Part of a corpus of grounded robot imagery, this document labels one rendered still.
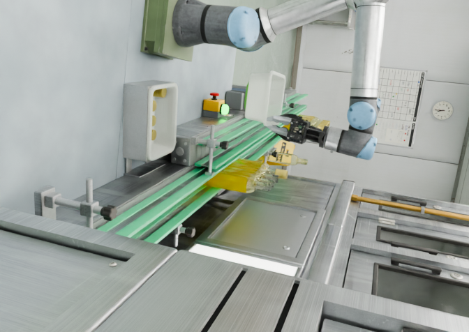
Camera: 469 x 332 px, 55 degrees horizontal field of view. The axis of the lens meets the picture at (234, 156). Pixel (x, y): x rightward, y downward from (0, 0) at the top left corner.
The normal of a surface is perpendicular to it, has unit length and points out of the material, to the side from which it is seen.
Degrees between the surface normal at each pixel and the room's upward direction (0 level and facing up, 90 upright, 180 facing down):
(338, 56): 90
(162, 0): 90
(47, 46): 0
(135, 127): 90
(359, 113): 92
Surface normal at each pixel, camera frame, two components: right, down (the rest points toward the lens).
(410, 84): -0.32, 0.22
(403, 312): 0.07, -0.96
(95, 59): 0.94, 0.15
